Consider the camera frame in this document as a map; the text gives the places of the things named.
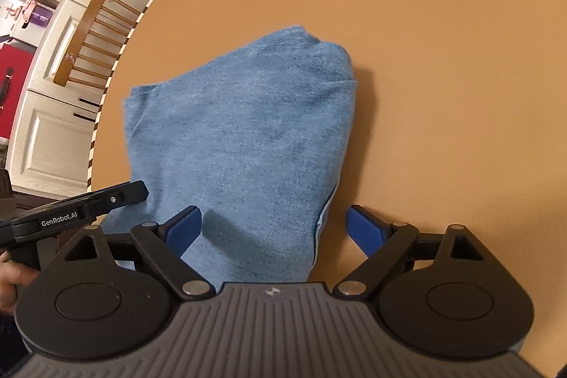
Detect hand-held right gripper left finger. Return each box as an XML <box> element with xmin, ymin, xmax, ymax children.
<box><xmin>42</xmin><ymin>205</ymin><xmax>216</xmax><ymax>301</ymax></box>

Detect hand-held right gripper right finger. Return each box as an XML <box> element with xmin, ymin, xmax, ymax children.
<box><xmin>334</xmin><ymin>205</ymin><xmax>501</xmax><ymax>300</ymax></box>

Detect blue denim jeans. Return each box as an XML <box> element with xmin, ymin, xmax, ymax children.
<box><xmin>100</xmin><ymin>24</ymin><xmax>357</xmax><ymax>290</ymax></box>

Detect cream cabinet with shelves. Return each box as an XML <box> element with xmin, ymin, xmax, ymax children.
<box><xmin>0</xmin><ymin>0</ymin><xmax>213</xmax><ymax>193</ymax></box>

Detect wooden spindle chair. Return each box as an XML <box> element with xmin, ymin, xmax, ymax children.
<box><xmin>53</xmin><ymin>0</ymin><xmax>147</xmax><ymax>89</ymax></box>

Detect person's left hand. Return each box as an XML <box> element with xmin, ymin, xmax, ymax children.
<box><xmin>0</xmin><ymin>259</ymin><xmax>40</xmax><ymax>314</ymax></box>

